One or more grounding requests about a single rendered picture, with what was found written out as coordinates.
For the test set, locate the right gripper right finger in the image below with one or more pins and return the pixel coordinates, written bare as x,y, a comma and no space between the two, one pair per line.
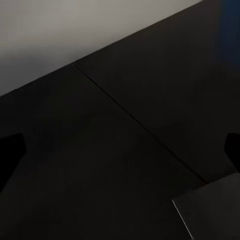
232,149

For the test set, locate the desk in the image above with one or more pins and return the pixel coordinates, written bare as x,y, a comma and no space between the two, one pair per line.
112,138

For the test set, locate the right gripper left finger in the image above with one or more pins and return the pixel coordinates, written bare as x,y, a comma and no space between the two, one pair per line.
12,149

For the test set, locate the notebook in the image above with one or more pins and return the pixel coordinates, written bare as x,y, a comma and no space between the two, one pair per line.
212,212

